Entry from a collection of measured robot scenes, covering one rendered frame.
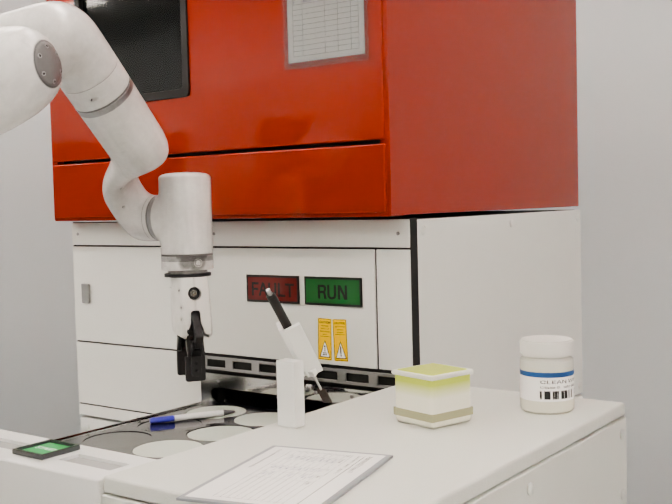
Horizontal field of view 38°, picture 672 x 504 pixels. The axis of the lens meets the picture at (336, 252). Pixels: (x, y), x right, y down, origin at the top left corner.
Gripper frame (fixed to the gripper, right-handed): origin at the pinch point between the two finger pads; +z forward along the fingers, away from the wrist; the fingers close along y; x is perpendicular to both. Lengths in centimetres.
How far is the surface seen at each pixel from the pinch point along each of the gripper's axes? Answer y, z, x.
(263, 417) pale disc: -3.9, 8.6, -10.9
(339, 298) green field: -6.1, -10.4, -23.9
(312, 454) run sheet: -54, 2, -2
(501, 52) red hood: 2, -53, -60
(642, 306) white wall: 76, 6, -148
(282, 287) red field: 4.0, -11.9, -17.2
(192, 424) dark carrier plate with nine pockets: -3.2, 8.6, 0.7
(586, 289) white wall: 90, 1, -139
